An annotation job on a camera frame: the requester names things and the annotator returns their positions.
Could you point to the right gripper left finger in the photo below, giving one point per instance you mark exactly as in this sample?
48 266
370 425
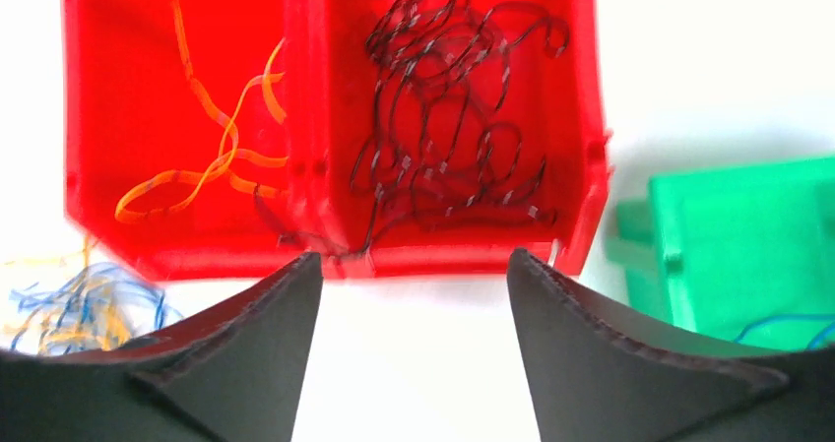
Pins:
232 372

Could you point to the red plastic bin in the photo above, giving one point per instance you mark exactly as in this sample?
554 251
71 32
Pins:
222 138

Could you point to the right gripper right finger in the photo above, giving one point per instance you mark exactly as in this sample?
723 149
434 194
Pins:
598 370

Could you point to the green plastic bin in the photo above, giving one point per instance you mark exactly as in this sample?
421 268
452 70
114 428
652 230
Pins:
743 254

